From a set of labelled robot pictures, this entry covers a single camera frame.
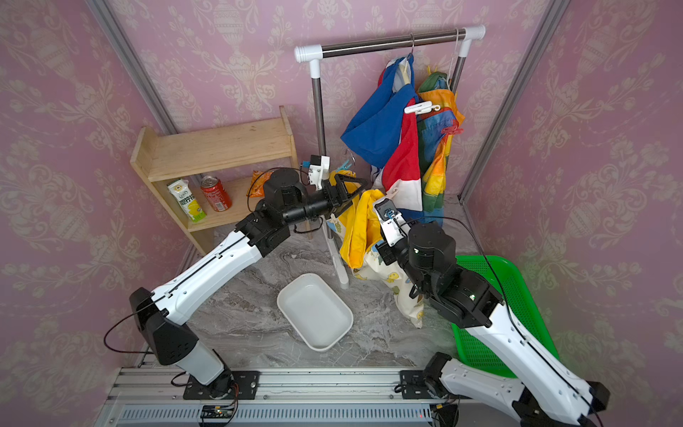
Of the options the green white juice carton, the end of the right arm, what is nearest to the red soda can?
the green white juice carton

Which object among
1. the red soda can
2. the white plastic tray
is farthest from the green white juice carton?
the white plastic tray

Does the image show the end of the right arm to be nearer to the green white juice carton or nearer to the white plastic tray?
the white plastic tray

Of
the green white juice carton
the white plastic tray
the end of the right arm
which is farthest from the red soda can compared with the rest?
the end of the right arm

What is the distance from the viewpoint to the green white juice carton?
30.5 inches

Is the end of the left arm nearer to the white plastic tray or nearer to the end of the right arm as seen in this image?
the end of the right arm

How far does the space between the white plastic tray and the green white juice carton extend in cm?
36

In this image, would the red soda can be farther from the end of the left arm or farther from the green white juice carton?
the end of the left arm

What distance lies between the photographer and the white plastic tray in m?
0.85

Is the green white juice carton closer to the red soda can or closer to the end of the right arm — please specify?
the red soda can
